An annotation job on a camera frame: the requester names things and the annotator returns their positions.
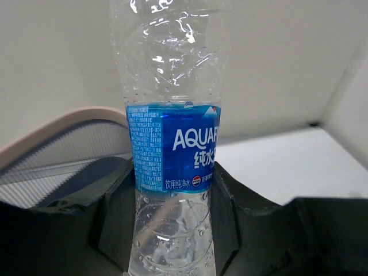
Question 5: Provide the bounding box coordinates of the grey mesh waste bin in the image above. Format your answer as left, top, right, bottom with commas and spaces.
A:
1, 106, 131, 209

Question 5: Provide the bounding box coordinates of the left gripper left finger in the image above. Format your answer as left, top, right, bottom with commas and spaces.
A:
1, 158, 135, 275

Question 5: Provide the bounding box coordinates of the clear bottle blue label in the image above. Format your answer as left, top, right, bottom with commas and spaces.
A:
110, 1, 232, 275

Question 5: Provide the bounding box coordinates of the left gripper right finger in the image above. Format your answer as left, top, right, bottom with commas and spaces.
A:
210, 164, 367, 275

